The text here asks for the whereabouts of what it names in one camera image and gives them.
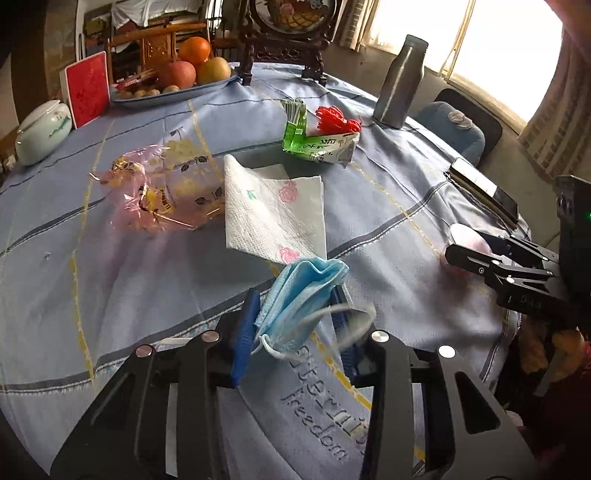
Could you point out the grey metal bottle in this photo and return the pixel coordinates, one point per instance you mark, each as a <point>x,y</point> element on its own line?
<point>399,83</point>

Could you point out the red plastic scrap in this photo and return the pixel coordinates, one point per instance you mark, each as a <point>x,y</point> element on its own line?
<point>337,119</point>

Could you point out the black smartphone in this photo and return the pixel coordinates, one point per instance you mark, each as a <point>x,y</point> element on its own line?
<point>485,191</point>

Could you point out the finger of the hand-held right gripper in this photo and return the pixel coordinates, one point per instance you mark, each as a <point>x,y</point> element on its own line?
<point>475,265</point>
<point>526,251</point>

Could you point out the round embroidered table screen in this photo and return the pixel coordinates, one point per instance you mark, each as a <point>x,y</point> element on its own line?
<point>291,18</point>

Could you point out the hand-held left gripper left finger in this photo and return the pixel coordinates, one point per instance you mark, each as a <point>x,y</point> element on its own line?
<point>244,337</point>

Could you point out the plaid window curtain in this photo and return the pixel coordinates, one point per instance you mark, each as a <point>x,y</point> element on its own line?
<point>360,23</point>
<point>558,120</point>

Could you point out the carved wooden chair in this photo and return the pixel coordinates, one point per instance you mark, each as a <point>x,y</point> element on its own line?
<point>157,44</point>

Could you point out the light blue striped tablecloth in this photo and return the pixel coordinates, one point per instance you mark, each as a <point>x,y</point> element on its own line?
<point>138,277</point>

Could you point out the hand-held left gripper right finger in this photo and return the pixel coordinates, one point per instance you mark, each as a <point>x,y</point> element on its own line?
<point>349,364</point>

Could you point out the white dust cloth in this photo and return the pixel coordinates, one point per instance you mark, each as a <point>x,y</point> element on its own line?
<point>152,11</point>

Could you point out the blue chair cushion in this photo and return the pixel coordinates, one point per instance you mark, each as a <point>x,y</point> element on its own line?
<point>448,134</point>

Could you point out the pale green ceramic jar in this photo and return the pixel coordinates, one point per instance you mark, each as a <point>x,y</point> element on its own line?
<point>41,134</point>

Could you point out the pink floral cellophane wrap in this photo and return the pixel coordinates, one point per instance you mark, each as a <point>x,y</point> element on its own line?
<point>152,194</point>

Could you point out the red wrapped candy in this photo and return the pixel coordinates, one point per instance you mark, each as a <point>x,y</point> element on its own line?
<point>134,79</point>

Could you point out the pile of walnuts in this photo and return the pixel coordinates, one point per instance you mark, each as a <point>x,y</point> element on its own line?
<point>143,92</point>

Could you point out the person's right hand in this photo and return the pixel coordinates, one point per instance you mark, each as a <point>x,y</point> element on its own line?
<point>535,350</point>

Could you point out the white floral paper napkin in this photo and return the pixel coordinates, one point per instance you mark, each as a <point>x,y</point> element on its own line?
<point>263,212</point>

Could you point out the orange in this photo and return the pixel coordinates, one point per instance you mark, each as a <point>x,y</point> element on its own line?
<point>195,50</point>

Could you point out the black chair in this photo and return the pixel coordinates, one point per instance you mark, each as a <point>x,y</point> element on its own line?
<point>489,127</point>

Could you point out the red box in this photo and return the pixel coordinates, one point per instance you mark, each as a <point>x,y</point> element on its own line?
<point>87,90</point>

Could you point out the blue fruit plate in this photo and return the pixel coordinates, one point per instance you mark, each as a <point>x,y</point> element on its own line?
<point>207,87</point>

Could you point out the blue face mask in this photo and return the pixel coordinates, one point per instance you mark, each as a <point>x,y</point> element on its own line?
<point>300,295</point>

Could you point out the green white packet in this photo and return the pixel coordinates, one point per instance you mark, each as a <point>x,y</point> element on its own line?
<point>318,147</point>

